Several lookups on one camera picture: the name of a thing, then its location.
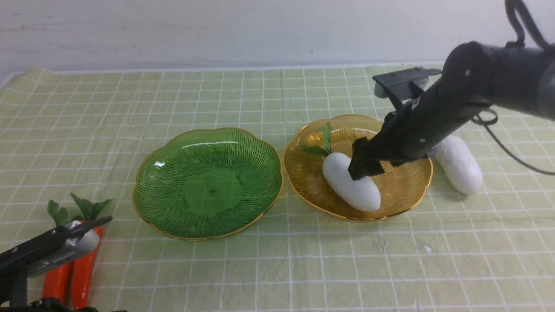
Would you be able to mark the amber glass plate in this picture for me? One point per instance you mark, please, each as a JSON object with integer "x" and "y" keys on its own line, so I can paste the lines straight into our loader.
{"x": 402, "y": 188}

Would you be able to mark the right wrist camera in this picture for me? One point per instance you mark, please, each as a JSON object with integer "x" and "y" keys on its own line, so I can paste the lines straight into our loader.
{"x": 402, "y": 85}

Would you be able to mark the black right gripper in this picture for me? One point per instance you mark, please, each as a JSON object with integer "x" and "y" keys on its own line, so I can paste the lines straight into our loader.
{"x": 413, "y": 133}

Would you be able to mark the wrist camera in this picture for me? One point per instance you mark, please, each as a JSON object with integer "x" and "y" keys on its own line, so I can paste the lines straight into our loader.
{"x": 402, "y": 85}
{"x": 52, "y": 249}

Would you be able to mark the orange toy carrot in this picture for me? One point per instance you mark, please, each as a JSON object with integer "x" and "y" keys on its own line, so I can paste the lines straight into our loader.
{"x": 84, "y": 266}
{"x": 56, "y": 281}

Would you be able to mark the white toy radish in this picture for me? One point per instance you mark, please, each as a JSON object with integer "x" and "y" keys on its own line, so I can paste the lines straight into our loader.
{"x": 363, "y": 195}
{"x": 460, "y": 166}

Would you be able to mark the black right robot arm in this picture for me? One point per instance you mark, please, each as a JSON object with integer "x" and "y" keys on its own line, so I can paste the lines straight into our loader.
{"x": 516, "y": 78}

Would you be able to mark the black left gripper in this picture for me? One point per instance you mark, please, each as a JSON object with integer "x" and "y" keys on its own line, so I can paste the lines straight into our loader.
{"x": 14, "y": 292}

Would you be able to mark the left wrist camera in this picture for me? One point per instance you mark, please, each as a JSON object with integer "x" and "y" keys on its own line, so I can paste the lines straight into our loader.
{"x": 52, "y": 249}

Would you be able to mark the green glass plate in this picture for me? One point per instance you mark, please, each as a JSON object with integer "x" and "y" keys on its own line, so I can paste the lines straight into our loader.
{"x": 208, "y": 184}

